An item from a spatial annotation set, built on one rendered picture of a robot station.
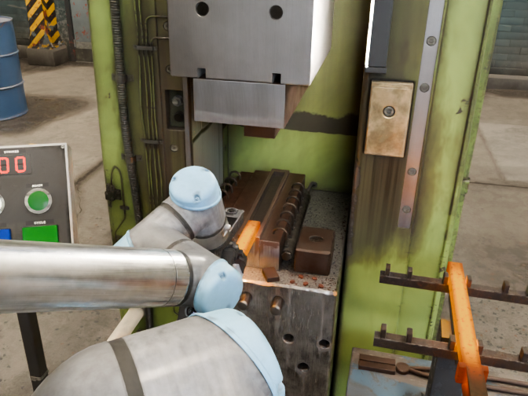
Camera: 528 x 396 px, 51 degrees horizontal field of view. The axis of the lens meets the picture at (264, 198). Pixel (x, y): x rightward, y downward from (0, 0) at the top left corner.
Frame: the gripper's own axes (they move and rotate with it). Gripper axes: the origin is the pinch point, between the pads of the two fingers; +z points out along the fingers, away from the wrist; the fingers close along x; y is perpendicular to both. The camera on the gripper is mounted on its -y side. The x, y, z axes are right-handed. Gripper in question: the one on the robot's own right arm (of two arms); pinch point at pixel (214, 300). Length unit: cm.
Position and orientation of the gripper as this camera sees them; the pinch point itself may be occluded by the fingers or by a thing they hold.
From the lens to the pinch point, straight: 107.3
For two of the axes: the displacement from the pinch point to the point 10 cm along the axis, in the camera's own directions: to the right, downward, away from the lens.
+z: 2.1, -4.1, 8.9
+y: -0.2, 9.0, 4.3
